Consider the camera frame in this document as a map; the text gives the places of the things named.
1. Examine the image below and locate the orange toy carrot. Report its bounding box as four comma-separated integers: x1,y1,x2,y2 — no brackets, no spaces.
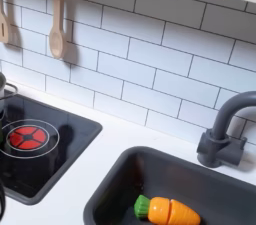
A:
133,194,202,225

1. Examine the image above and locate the steel pot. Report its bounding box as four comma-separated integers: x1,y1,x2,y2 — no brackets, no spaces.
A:
0,72,19,110

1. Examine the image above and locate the black stove top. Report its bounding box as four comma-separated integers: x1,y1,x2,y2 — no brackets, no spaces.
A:
0,90,103,206

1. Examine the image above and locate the wooden spoon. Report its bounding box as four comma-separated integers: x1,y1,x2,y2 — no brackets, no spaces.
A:
48,0,69,60

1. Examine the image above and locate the dark grey sink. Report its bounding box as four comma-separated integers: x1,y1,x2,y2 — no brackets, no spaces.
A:
83,146,256,225

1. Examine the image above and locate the dark grey tap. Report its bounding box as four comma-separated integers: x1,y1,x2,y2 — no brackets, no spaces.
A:
196,90,256,169

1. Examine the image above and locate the red stove burner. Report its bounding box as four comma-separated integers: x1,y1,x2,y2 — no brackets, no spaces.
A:
0,118,61,160

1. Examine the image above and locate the wooden spatula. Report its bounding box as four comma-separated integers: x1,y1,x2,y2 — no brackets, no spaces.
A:
0,0,10,44

